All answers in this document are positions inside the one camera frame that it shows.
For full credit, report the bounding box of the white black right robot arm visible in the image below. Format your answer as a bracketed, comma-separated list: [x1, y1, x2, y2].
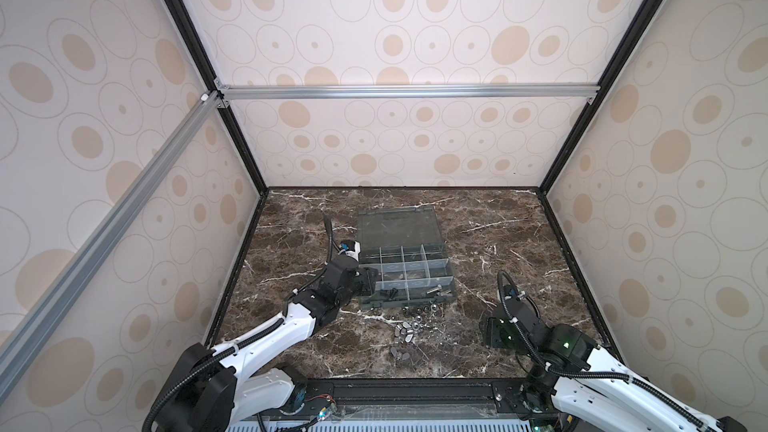
[480, 295, 746, 431]

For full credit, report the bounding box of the black corner post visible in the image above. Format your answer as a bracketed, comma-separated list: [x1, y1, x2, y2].
[163, 0, 269, 195]
[538, 0, 665, 198]

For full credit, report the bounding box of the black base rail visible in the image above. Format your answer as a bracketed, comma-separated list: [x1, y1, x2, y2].
[227, 376, 577, 432]

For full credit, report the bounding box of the clear plastic organizer box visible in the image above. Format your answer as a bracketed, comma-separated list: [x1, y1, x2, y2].
[357, 206, 457, 310]

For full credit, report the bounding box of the black right corner post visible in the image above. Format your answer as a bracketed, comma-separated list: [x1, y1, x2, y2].
[538, 0, 665, 198]

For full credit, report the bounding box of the diagonal aluminium frame bar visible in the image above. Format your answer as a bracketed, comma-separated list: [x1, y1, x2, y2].
[1, 90, 222, 401]

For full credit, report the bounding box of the black left corner post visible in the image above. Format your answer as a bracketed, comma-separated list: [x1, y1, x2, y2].
[163, 0, 269, 195]

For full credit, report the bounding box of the horizontal aluminium frame bar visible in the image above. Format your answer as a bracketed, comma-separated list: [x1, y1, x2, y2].
[220, 83, 600, 101]

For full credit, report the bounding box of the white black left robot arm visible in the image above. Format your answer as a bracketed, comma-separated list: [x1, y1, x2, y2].
[141, 252, 378, 431]

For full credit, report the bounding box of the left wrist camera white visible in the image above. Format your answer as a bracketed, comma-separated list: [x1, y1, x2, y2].
[339, 240, 361, 260]

